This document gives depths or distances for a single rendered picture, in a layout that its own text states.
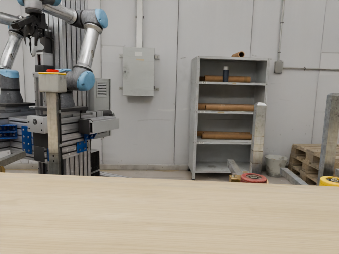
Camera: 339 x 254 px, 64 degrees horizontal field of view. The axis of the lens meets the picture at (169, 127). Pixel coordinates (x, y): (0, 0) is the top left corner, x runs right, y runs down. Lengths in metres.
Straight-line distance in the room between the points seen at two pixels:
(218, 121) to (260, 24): 1.41
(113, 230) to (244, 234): 0.26
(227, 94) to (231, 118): 0.34
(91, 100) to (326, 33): 3.39
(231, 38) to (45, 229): 3.60
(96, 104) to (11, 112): 0.57
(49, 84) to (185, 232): 0.71
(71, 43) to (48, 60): 0.20
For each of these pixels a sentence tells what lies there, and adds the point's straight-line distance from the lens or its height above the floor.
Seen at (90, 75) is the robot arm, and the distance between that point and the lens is 1.70.
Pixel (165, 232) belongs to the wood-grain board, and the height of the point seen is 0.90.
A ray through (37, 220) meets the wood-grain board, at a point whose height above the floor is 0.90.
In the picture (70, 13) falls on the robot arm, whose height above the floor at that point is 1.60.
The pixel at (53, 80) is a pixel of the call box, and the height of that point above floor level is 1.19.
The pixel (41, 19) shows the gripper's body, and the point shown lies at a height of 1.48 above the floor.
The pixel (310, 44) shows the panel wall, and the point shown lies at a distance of 4.37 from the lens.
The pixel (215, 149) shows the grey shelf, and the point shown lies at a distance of 3.94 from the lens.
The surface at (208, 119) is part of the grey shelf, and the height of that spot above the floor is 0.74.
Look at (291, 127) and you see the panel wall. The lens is 4.28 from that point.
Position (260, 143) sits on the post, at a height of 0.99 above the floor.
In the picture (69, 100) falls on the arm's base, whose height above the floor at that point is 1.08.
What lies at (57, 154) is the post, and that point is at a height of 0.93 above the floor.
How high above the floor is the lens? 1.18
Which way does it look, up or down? 8 degrees down
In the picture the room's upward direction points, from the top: 2 degrees clockwise
